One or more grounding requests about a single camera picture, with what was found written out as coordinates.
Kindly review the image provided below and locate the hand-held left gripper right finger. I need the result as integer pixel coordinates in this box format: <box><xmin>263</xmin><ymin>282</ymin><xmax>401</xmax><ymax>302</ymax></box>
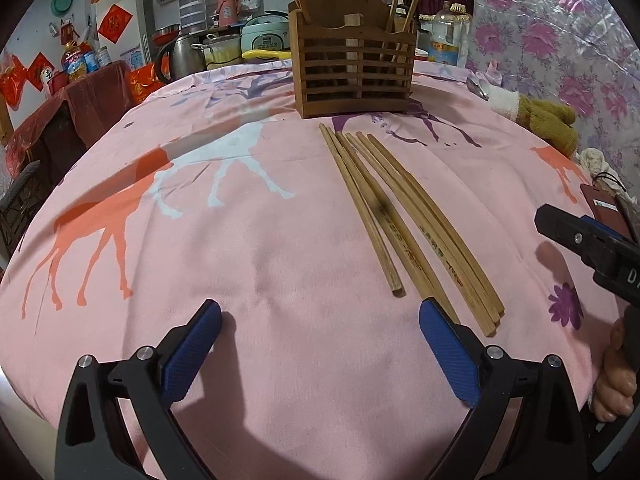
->
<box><xmin>418</xmin><ymin>298</ymin><xmax>588</xmax><ymax>480</ymax></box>

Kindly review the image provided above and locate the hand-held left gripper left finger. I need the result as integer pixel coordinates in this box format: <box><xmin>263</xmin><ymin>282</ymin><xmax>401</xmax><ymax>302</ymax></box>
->
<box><xmin>55</xmin><ymin>299</ymin><xmax>223</xmax><ymax>480</ymax></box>

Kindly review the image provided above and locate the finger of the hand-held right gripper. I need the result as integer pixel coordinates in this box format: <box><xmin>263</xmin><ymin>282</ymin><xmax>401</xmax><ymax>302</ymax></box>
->
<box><xmin>583</xmin><ymin>218</ymin><xmax>631</xmax><ymax>261</ymax></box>
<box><xmin>534</xmin><ymin>203</ymin><xmax>619</xmax><ymax>281</ymax></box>

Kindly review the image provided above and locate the bunch of wooden chopsticks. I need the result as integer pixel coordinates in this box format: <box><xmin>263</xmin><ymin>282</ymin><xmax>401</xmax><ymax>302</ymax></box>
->
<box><xmin>318</xmin><ymin>124</ymin><xmax>505</xmax><ymax>337</ymax></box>

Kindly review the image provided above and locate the brown wooden chopstick holder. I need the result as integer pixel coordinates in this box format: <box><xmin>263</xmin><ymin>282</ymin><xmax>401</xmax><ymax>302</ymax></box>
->
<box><xmin>288</xmin><ymin>0</ymin><xmax>417</xmax><ymax>120</ymax></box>

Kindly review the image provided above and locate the person's right hand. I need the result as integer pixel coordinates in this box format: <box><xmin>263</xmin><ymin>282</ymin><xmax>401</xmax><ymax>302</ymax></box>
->
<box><xmin>590</xmin><ymin>317</ymin><xmax>640</xmax><ymax>423</ymax></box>

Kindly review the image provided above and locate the brown leather wallet case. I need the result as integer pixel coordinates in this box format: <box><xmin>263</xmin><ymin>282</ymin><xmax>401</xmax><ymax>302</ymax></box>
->
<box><xmin>580</xmin><ymin>182</ymin><xmax>633</xmax><ymax>231</ymax></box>

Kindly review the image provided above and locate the cream crumpled cloth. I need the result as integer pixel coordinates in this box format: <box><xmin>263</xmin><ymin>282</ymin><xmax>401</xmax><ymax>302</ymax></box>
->
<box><xmin>577</xmin><ymin>147</ymin><xmax>613</xmax><ymax>181</ymax></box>

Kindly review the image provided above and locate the pink deer print bedsheet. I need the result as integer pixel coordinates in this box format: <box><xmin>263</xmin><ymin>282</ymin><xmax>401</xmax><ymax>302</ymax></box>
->
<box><xmin>0</xmin><ymin>55</ymin><xmax>626</xmax><ymax>480</ymax></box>

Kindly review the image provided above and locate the floral plastic wrapped mattress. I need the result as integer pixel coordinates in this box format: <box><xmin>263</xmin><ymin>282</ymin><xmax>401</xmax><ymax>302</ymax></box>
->
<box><xmin>465</xmin><ymin>0</ymin><xmax>640</xmax><ymax>196</ymax></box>

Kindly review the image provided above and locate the clear cooking oil bottle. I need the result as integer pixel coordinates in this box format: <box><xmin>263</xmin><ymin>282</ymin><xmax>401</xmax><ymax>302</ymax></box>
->
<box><xmin>427</xmin><ymin>2</ymin><xmax>471</xmax><ymax>67</ymax></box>

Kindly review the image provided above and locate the wooden armchair with cushions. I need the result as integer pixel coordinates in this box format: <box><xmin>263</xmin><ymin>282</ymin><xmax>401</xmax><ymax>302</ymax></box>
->
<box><xmin>0</xmin><ymin>160</ymin><xmax>43</xmax><ymax>261</ymax></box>

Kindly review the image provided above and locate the dark red table cover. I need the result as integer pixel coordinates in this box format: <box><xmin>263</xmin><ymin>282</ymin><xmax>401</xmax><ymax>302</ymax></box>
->
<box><xmin>7</xmin><ymin>60</ymin><xmax>146</xmax><ymax>181</ymax></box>

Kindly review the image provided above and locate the red orange printed bag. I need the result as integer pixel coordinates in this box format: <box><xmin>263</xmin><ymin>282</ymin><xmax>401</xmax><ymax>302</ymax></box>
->
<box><xmin>127</xmin><ymin>64</ymin><xmax>168</xmax><ymax>92</ymax></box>

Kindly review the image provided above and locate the stainless steel kettle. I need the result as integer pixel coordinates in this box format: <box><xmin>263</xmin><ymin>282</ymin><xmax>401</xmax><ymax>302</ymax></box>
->
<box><xmin>154</xmin><ymin>32</ymin><xmax>207</xmax><ymax>83</ymax></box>

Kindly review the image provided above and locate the steel pot with lid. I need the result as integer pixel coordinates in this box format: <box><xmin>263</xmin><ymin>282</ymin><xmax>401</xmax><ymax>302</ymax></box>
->
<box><xmin>191</xmin><ymin>34</ymin><xmax>243</xmax><ymax>68</ymax></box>

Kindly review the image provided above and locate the yellow oil bottle blue label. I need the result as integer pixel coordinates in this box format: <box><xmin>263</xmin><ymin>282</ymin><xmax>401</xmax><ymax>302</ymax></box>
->
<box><xmin>60</xmin><ymin>42</ymin><xmax>87</xmax><ymax>83</ymax></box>

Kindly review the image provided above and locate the red metal basin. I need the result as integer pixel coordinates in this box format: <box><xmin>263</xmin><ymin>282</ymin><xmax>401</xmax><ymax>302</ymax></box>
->
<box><xmin>150</xmin><ymin>24</ymin><xmax>182</xmax><ymax>45</ymax></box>

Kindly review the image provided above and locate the red diamond paper decoration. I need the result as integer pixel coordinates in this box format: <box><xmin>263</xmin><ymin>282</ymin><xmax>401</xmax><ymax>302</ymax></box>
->
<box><xmin>96</xmin><ymin>4</ymin><xmax>133</xmax><ymax>43</ymax></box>
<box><xmin>26</xmin><ymin>52</ymin><xmax>53</xmax><ymax>92</ymax></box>

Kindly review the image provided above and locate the pale green rice cooker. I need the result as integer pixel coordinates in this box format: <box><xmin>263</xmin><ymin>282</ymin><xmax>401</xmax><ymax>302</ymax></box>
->
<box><xmin>240</xmin><ymin>15</ymin><xmax>292</xmax><ymax>55</ymax></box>

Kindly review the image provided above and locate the red hanging decoration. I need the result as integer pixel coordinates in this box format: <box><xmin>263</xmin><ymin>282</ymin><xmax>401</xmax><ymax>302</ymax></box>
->
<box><xmin>0</xmin><ymin>52</ymin><xmax>26</xmax><ymax>108</ymax></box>

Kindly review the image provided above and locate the white refrigerator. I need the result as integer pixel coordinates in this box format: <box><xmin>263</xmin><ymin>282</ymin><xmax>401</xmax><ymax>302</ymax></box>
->
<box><xmin>92</xmin><ymin>0</ymin><xmax>161</xmax><ymax>73</ymax></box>

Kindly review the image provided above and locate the grey striped stacked container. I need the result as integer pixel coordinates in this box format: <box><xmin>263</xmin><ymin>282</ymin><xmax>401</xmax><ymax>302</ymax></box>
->
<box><xmin>178</xmin><ymin>0</ymin><xmax>207</xmax><ymax>33</ymax></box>

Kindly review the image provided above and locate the pink thermos flask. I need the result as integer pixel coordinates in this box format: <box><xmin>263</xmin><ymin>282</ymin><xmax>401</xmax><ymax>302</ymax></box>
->
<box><xmin>216</xmin><ymin>0</ymin><xmax>241</xmax><ymax>28</ymax></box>

